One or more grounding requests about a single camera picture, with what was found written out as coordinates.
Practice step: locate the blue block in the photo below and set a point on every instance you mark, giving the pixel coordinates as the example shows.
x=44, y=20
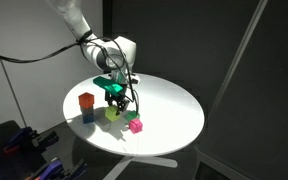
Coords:
x=88, y=118

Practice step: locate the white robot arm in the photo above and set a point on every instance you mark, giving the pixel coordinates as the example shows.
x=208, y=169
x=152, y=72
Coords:
x=110, y=50

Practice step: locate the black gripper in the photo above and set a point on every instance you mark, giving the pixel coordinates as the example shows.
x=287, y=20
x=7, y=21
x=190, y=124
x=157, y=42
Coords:
x=115, y=97

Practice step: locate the pink block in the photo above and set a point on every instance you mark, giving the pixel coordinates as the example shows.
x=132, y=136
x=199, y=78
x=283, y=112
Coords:
x=136, y=126

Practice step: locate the green block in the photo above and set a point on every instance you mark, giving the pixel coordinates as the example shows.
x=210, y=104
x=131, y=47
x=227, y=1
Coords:
x=132, y=116

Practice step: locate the grey block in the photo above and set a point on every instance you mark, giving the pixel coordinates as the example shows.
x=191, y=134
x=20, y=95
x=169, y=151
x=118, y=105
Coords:
x=87, y=110

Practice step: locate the purple black spring clamp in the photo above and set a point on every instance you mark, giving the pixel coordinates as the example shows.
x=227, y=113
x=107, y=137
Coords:
x=55, y=170
x=24, y=138

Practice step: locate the orange block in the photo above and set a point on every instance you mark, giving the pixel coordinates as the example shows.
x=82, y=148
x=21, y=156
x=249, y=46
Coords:
x=86, y=100

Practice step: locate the yellow block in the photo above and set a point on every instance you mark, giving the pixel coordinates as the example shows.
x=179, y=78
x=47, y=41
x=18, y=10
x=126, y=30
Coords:
x=111, y=114

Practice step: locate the white table base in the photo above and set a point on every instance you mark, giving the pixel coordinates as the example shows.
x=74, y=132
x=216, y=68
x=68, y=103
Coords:
x=140, y=163

